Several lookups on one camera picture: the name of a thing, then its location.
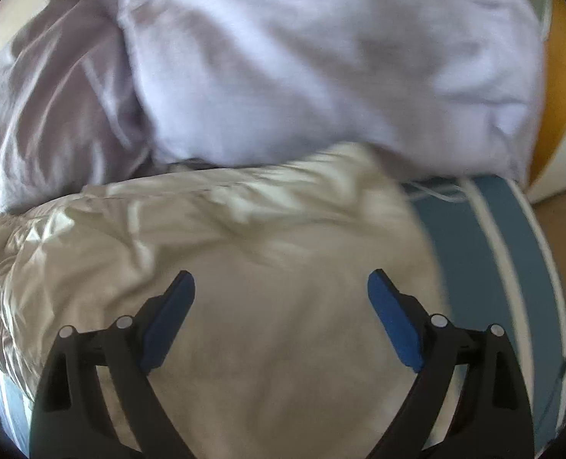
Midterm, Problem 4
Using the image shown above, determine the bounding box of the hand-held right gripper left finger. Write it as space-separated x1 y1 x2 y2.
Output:
29 270 197 459

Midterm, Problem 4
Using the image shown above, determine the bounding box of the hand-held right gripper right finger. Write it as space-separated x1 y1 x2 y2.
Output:
366 269 535 459

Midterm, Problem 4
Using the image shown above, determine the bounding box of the beige quilted puffer jacket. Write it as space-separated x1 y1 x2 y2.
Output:
0 141 449 459

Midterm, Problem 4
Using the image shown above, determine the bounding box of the blue striped bed sheet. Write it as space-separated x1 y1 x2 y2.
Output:
0 174 566 459

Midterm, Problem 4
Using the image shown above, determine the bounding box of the purple pillow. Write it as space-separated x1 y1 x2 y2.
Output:
0 0 169 216

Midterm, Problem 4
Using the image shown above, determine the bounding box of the yellow wooden headboard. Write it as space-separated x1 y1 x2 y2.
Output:
527 0 566 198

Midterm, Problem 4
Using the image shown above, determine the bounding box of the pale lavender pillow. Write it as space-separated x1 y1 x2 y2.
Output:
118 0 548 186

